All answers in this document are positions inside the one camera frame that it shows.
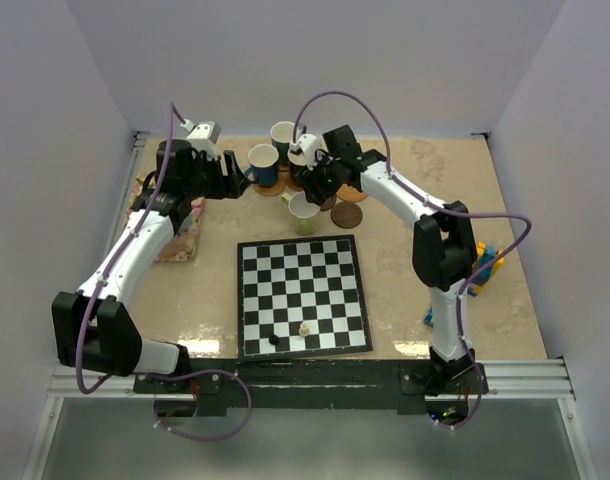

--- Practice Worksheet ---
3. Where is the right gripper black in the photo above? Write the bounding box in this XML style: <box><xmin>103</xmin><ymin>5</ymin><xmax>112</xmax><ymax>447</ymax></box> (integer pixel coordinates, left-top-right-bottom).
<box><xmin>296</xmin><ymin>149</ymin><xmax>342</xmax><ymax>206</ymax></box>

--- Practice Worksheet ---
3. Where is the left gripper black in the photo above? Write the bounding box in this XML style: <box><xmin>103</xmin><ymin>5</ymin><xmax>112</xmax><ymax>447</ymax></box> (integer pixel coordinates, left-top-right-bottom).
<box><xmin>183</xmin><ymin>150</ymin><xmax>250</xmax><ymax>201</ymax></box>

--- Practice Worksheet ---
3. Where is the dark walnut coaster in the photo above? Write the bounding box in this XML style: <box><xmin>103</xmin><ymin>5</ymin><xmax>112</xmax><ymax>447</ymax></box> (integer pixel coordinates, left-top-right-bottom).
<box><xmin>330</xmin><ymin>202</ymin><xmax>363</xmax><ymax>229</ymax></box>
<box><xmin>320</xmin><ymin>196</ymin><xmax>337</xmax><ymax>211</ymax></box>

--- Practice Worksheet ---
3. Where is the woven rattan coaster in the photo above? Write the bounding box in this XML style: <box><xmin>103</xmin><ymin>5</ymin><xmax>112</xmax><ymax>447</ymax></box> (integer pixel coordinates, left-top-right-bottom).
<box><xmin>336</xmin><ymin>184</ymin><xmax>368</xmax><ymax>203</ymax></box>
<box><xmin>252</xmin><ymin>178</ymin><xmax>286</xmax><ymax>197</ymax></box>

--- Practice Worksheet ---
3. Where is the black mug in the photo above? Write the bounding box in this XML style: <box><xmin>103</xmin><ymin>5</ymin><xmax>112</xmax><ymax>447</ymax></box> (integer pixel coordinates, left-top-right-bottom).
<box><xmin>288</xmin><ymin>151</ymin><xmax>307</xmax><ymax>188</ymax></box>

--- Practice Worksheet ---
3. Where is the dark blue mug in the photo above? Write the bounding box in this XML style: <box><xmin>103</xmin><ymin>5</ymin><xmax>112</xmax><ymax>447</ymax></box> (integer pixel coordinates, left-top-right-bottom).
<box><xmin>244</xmin><ymin>144</ymin><xmax>279</xmax><ymax>188</ymax></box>

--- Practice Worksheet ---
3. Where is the green mug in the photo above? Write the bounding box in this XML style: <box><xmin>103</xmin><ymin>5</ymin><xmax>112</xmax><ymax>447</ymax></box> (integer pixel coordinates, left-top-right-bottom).
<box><xmin>281</xmin><ymin>192</ymin><xmax>321</xmax><ymax>236</ymax></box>

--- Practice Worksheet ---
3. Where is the teal grey mug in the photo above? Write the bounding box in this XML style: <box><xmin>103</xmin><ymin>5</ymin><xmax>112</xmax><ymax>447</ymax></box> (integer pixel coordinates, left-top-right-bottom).
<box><xmin>270</xmin><ymin>121</ymin><xmax>306</xmax><ymax>168</ymax></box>

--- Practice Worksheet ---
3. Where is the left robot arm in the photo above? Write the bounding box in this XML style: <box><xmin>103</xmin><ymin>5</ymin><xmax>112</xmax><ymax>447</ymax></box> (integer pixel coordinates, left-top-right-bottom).
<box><xmin>51</xmin><ymin>139</ymin><xmax>251</xmax><ymax>392</ymax></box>

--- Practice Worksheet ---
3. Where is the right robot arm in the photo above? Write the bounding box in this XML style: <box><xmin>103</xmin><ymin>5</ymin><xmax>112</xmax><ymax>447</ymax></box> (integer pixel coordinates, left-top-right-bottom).
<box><xmin>289</xmin><ymin>125</ymin><xmax>476</xmax><ymax>395</ymax></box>

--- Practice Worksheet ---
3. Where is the floral serving tray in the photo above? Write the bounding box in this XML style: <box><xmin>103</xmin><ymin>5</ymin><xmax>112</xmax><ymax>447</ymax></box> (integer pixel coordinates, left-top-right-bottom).
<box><xmin>124</xmin><ymin>173</ymin><xmax>206</xmax><ymax>263</ymax></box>

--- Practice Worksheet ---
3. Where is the black white chessboard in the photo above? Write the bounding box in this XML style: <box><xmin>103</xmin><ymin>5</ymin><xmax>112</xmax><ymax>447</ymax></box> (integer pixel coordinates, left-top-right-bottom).
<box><xmin>237</xmin><ymin>235</ymin><xmax>373</xmax><ymax>362</ymax></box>

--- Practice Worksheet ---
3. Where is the white chess piece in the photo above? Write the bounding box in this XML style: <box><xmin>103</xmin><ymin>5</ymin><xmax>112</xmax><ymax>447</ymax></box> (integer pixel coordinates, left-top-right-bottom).
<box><xmin>299</xmin><ymin>322</ymin><xmax>310</xmax><ymax>337</ymax></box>

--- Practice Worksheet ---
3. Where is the toy block tower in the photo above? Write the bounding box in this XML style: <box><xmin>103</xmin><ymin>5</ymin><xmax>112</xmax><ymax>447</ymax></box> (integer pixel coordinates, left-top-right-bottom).
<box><xmin>467</xmin><ymin>242</ymin><xmax>504</xmax><ymax>297</ymax></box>

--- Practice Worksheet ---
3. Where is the colourful toy car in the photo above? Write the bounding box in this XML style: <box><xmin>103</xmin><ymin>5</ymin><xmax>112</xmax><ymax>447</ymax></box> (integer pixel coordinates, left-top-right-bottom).
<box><xmin>424</xmin><ymin>308</ymin><xmax>433</xmax><ymax>328</ymax></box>

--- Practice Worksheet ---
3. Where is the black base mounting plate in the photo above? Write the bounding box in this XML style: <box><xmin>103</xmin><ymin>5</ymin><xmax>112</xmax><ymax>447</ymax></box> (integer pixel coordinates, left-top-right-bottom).
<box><xmin>134</xmin><ymin>359</ymin><xmax>489</xmax><ymax>417</ymax></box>

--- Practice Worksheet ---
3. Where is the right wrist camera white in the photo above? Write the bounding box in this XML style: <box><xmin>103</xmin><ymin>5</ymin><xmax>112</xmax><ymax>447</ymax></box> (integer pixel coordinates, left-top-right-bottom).
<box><xmin>288</xmin><ymin>134</ymin><xmax>324</xmax><ymax>169</ymax></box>

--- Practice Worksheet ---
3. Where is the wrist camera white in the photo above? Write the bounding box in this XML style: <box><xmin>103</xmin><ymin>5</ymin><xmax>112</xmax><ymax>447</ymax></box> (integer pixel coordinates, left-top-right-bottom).
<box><xmin>181</xmin><ymin>119</ymin><xmax>221</xmax><ymax>161</ymax></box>
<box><xmin>288</xmin><ymin>134</ymin><xmax>324</xmax><ymax>169</ymax></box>

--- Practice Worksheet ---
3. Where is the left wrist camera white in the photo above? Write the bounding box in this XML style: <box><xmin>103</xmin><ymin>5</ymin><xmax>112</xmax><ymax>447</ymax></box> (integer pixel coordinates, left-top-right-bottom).
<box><xmin>181</xmin><ymin>119</ymin><xmax>221</xmax><ymax>161</ymax></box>

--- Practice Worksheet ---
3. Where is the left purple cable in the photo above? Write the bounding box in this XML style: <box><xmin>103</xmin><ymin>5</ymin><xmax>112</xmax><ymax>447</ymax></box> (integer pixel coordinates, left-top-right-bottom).
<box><xmin>77</xmin><ymin>102</ymin><xmax>253</xmax><ymax>443</ymax></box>

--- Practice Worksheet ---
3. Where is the left aluminium rail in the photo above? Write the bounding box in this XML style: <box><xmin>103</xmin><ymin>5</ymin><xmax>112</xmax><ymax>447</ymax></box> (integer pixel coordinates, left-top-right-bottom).
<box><xmin>70</xmin><ymin>130</ymin><xmax>151</xmax><ymax>358</ymax></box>

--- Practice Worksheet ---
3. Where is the aluminium rail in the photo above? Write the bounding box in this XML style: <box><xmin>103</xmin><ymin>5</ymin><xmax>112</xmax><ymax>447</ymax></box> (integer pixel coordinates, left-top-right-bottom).
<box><xmin>70</xmin><ymin>130</ymin><xmax>151</xmax><ymax>358</ymax></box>
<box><xmin>45</xmin><ymin>355</ymin><xmax>577</xmax><ymax>401</ymax></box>

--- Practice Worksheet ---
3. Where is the front aluminium rail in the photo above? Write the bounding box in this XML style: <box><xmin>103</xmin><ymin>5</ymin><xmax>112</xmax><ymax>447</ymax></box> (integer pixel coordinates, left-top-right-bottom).
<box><xmin>45</xmin><ymin>355</ymin><xmax>577</xmax><ymax>401</ymax></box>

